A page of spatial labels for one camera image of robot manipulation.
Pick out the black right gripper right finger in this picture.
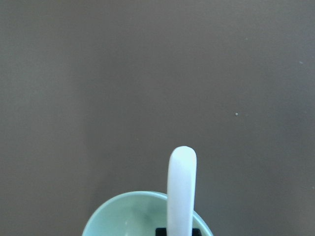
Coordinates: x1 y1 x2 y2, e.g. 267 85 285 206
192 228 201 236

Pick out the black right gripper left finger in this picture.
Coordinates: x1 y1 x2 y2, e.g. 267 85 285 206
155 228 167 236

